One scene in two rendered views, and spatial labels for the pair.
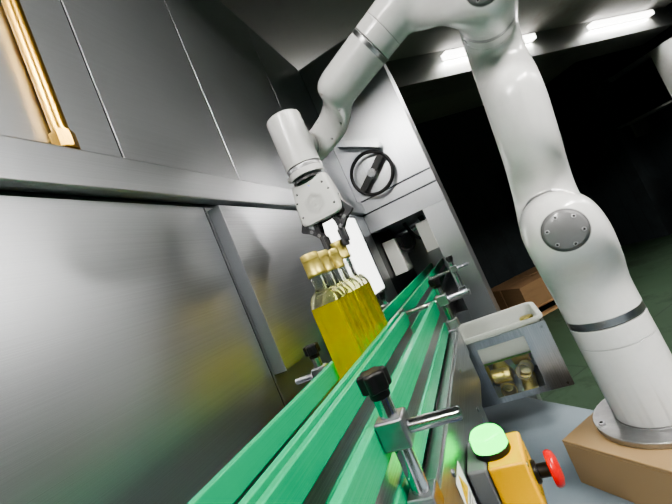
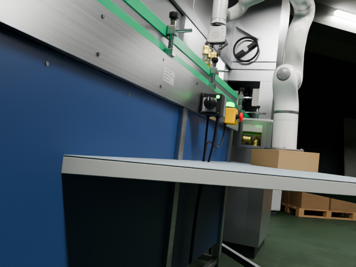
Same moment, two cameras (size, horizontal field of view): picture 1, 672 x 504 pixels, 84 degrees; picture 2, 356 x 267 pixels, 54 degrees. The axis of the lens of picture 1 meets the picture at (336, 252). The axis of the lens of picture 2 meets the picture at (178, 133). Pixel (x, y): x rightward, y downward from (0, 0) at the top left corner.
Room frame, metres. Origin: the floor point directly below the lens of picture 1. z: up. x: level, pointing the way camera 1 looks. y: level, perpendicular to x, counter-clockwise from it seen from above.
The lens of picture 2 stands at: (-1.09, 0.09, 0.78)
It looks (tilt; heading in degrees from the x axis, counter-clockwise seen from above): 3 degrees up; 2
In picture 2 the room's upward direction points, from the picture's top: 6 degrees clockwise
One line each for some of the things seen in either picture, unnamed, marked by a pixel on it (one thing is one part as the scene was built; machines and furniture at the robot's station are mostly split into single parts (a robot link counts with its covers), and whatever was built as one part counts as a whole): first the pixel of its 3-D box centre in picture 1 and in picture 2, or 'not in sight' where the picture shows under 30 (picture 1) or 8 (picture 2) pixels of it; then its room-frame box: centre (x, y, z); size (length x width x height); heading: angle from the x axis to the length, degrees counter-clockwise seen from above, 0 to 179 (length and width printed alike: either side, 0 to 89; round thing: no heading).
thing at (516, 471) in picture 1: (507, 478); (229, 116); (0.49, -0.08, 0.96); 0.07 x 0.07 x 0.07; 70
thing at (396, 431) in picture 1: (425, 436); (219, 73); (0.33, -0.01, 1.11); 0.07 x 0.04 x 0.13; 70
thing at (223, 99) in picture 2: not in sight; (213, 105); (0.22, 0.01, 0.96); 0.08 x 0.08 x 0.08; 70
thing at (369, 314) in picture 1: (362, 326); not in sight; (0.80, 0.01, 1.16); 0.06 x 0.06 x 0.21; 70
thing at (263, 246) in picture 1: (329, 264); (204, 69); (1.13, 0.03, 1.32); 0.90 x 0.03 x 0.34; 160
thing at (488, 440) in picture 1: (487, 439); (229, 105); (0.49, -0.08, 1.01); 0.04 x 0.04 x 0.03
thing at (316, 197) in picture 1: (317, 198); (217, 34); (0.85, -0.01, 1.46); 0.10 x 0.07 x 0.11; 70
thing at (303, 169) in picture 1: (305, 174); (217, 23); (0.85, -0.01, 1.52); 0.09 x 0.08 x 0.03; 70
